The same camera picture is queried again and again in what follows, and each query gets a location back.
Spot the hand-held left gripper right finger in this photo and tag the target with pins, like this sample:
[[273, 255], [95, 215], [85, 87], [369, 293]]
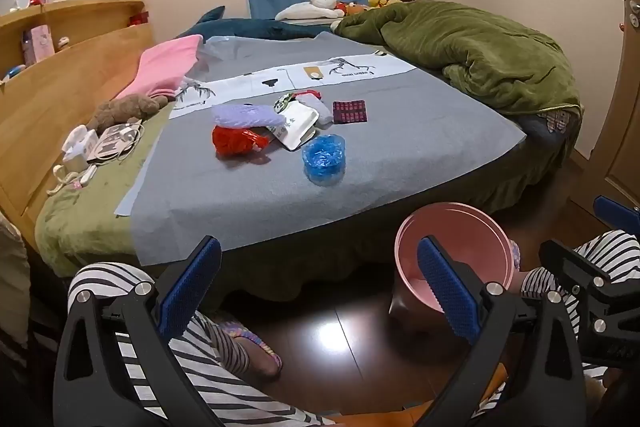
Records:
[[447, 289]]

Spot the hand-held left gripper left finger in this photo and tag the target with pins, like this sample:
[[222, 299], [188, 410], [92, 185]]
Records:
[[190, 289]]

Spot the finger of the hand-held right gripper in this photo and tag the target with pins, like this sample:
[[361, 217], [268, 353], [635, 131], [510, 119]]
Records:
[[616, 212], [567, 259]]

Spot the pink plastic bin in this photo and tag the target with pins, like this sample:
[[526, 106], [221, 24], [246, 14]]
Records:
[[470, 232]]

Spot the red plastic bag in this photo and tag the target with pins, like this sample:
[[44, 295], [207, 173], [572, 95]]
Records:
[[232, 141]]

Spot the blue plastic bag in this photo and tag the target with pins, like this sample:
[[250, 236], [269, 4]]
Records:
[[324, 159]]

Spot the purple bubble wrap pouch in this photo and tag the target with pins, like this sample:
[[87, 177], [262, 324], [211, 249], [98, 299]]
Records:
[[240, 114]]

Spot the white and green packet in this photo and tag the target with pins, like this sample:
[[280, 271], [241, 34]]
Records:
[[297, 127]]

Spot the dark red patterned packet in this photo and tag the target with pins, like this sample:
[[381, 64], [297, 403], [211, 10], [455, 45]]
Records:
[[350, 111]]

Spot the grey white packet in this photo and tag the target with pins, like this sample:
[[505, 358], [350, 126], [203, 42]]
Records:
[[324, 114]]

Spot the small red wrapper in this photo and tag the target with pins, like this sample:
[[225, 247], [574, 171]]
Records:
[[307, 95]]

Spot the person's right striped trouser leg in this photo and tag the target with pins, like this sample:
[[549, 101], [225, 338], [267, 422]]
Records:
[[600, 249]]

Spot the person's striped trouser leg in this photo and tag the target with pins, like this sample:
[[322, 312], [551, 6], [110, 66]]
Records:
[[215, 357], [600, 249]]

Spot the colourful knitted slipper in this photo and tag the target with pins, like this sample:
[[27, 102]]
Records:
[[516, 254], [255, 347]]

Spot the person's left striped trouser leg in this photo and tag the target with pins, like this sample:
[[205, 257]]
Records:
[[215, 357]]

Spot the wooden door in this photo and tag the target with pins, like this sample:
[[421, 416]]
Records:
[[617, 117]]

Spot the grey printed bedspread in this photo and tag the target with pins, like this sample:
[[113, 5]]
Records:
[[250, 202]]

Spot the plaid patchwork cloth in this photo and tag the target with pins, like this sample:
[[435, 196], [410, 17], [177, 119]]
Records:
[[559, 122]]

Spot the white pen-shaped device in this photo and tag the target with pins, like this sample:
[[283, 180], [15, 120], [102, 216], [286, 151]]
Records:
[[87, 176]]

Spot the small white box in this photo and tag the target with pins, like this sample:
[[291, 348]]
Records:
[[75, 162]]

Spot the white charger box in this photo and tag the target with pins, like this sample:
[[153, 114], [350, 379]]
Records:
[[80, 141]]

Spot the green blanket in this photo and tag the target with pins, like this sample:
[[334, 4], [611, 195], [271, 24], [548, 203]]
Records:
[[480, 52]]

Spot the pink folded cloth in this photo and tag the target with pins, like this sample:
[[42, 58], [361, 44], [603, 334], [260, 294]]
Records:
[[160, 67]]

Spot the wooden headboard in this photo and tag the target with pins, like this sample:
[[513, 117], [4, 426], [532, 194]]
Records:
[[60, 97]]

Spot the blue shark plush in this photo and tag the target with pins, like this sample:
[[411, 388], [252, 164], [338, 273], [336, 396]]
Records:
[[250, 27]]

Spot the small round figurine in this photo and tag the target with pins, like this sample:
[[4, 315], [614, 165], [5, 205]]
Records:
[[62, 44]]

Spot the orange plush toy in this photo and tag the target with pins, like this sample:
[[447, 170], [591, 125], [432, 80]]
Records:
[[356, 9]]

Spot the yellow plush toy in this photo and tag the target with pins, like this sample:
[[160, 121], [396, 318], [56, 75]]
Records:
[[377, 0]]

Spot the white plush toy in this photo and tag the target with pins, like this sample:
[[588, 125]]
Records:
[[322, 1]]

